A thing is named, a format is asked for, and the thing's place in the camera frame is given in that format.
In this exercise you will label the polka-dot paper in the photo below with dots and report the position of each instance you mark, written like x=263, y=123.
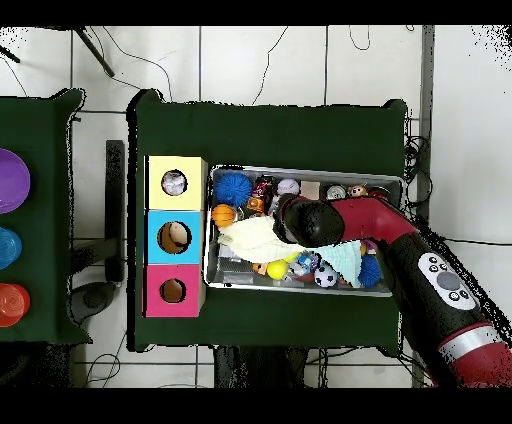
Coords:
x=174, y=182

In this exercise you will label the wooden three-hole sorting box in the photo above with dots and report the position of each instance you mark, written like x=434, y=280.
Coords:
x=196, y=200

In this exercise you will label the silver mesh bin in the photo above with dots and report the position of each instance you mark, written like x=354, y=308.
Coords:
x=232, y=276

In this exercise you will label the cream cloth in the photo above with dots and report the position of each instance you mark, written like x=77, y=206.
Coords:
x=256, y=240

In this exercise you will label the orange toy basketball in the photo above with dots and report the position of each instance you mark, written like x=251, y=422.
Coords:
x=224, y=216

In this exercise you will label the blue fuzzy ball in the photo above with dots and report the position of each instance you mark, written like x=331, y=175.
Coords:
x=232, y=188
x=370, y=271

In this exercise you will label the white toy baseball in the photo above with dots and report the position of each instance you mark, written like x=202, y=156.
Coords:
x=288, y=186

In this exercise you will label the plain wooden block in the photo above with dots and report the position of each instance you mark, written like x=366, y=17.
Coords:
x=310, y=190

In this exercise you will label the yellow ball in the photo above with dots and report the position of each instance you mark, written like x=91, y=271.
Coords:
x=277, y=269

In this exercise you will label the dark green tablecloth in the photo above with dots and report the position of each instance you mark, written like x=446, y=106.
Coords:
x=280, y=136

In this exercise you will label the silver drink can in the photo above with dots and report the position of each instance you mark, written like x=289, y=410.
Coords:
x=335, y=192

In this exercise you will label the mint green cloth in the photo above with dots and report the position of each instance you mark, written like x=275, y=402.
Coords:
x=344, y=256

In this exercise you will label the brown monkey plush toy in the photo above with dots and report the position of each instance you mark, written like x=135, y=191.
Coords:
x=357, y=190

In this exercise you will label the dark green side-table cloth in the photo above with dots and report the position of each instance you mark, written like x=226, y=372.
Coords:
x=52, y=240

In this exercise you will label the dark tripod leg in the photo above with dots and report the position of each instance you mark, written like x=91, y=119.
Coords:
x=10, y=54
x=96, y=53

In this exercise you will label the purple plastic bowl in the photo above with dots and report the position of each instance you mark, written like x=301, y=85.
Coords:
x=12, y=180

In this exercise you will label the blue plastic bowl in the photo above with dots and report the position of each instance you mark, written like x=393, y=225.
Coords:
x=8, y=248

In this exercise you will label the orange plastic bowl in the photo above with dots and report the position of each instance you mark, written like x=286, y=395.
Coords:
x=14, y=304

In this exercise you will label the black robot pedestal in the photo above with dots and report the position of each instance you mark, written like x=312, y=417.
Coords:
x=256, y=368

